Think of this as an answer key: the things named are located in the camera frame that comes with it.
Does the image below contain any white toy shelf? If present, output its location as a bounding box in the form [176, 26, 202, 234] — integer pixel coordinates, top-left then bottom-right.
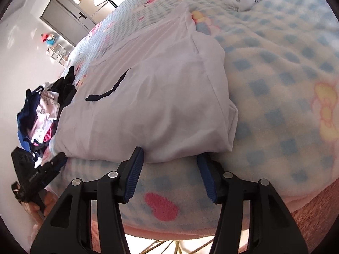
[47, 43, 72, 66]

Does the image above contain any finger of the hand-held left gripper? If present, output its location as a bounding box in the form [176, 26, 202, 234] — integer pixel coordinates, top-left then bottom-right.
[42, 152, 68, 174]

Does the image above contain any white pink printed garment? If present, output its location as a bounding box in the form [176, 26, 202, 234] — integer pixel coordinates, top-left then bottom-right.
[30, 89, 61, 145]

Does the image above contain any checked cartoon printed blanket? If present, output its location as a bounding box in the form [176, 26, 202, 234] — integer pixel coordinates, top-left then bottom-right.
[44, 0, 339, 242]

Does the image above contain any white garment with navy trim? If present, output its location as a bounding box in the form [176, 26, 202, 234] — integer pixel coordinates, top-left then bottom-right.
[52, 2, 239, 164]

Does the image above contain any red and blue plush doll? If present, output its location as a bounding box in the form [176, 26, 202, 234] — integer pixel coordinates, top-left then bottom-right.
[40, 33, 57, 46]

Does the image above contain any grey door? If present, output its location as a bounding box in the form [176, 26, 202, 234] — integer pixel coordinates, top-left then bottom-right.
[39, 0, 97, 47]

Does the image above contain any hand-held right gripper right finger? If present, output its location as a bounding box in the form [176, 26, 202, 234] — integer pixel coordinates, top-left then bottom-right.
[197, 153, 309, 254]

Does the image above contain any blue garment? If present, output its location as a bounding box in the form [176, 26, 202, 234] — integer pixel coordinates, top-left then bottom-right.
[17, 129, 36, 152]

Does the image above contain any person's left hand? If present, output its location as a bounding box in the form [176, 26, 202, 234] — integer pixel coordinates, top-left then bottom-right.
[29, 190, 58, 218]

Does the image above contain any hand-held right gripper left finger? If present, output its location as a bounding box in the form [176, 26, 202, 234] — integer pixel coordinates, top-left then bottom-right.
[30, 146, 145, 254]

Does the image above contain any black garment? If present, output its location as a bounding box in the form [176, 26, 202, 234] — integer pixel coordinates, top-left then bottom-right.
[50, 66, 78, 113]

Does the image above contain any gold metal rack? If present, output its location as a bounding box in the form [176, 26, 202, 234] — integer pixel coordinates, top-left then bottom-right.
[142, 239, 214, 254]

